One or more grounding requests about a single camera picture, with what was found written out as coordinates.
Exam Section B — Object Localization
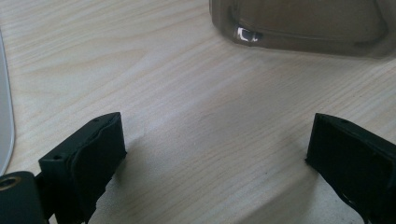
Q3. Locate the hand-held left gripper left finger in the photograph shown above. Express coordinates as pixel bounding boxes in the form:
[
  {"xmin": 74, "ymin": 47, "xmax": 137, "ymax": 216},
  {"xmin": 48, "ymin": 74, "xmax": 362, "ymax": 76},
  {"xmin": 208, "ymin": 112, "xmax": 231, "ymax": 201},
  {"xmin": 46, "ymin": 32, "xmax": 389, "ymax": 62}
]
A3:
[{"xmin": 35, "ymin": 111, "xmax": 128, "ymax": 224}]

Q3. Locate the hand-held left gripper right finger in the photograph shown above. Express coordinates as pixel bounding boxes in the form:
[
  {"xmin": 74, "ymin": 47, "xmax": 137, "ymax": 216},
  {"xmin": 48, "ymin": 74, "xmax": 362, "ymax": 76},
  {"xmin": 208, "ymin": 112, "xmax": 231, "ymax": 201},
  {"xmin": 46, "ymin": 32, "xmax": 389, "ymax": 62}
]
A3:
[{"xmin": 304, "ymin": 112, "xmax": 396, "ymax": 224}]

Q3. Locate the white bin lid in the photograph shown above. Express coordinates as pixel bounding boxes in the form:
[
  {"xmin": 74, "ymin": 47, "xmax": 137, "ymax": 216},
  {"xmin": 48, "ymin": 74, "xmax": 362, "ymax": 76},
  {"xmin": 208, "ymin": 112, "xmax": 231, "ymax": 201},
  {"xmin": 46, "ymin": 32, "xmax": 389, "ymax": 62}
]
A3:
[{"xmin": 0, "ymin": 29, "xmax": 16, "ymax": 176}]

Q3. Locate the transparent grey storage box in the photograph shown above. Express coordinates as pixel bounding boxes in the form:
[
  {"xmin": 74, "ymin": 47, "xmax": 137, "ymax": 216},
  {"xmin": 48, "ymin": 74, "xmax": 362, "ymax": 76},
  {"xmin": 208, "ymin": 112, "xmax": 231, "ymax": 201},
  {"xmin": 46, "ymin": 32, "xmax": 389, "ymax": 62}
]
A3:
[{"xmin": 208, "ymin": 0, "xmax": 396, "ymax": 60}]

